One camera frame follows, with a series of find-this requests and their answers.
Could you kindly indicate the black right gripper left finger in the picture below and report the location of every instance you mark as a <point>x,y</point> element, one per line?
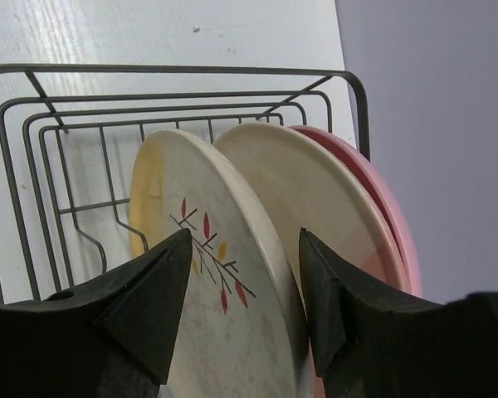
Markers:
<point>112,336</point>

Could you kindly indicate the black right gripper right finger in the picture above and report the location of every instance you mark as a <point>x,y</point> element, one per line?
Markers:
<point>371,340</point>

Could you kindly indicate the pink plastic plate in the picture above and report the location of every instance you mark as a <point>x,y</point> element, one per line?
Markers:
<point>379,191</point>

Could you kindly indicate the yellow and cream floral plate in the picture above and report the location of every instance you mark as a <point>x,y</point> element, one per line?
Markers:
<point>242,331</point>

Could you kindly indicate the pink and cream floral plate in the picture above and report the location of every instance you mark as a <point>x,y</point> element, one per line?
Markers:
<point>302,185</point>

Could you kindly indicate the black wire dish rack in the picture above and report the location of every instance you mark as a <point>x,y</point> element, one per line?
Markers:
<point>69,135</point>

